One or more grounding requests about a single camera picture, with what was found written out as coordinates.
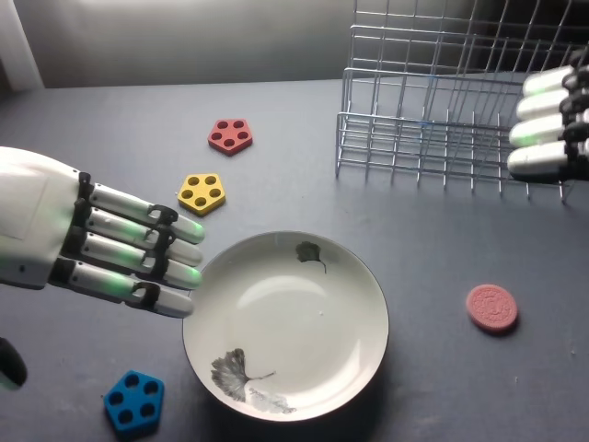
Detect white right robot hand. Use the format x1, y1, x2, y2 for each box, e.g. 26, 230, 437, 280
505, 45, 589, 183

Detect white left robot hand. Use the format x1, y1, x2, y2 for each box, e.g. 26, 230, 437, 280
0, 145, 206, 392

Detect white plate two leaf prints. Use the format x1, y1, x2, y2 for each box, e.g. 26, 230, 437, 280
181, 229, 390, 424

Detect pink toy sandwich cookie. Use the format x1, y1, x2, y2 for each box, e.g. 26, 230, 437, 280
465, 284, 520, 336

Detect yellow pentagon block with holes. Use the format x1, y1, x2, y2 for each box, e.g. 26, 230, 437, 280
177, 173, 227, 218

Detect blue pentagon block with holes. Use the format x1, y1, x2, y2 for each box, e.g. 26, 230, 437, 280
103, 369, 166, 439

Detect red pentagon block with holes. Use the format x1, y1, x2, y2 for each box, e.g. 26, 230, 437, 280
207, 118, 255, 158

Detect silver wire dish rack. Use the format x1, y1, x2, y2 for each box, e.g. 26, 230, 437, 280
334, 0, 589, 206

